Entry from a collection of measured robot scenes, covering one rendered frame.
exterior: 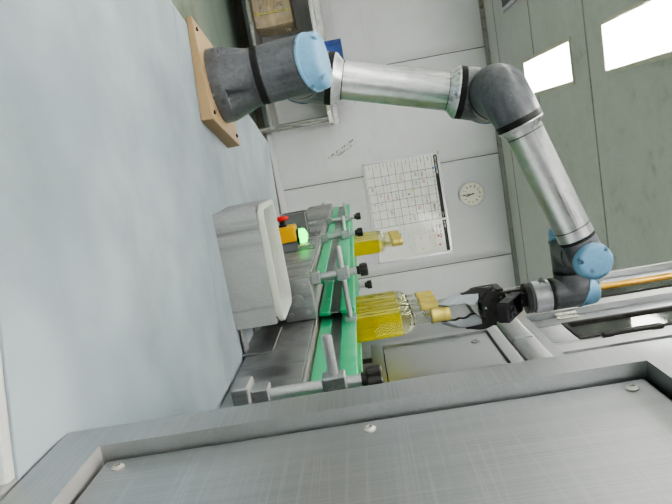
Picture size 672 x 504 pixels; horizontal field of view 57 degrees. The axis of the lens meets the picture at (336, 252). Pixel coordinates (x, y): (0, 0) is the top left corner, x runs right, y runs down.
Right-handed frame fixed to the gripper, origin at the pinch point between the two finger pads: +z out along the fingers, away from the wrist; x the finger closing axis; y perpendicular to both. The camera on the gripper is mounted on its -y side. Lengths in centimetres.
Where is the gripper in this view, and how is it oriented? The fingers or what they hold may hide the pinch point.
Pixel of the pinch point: (446, 313)
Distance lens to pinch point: 146.0
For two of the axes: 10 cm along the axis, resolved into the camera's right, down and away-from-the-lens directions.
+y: 0.3, -1.5, 9.9
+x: -1.7, -9.8, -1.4
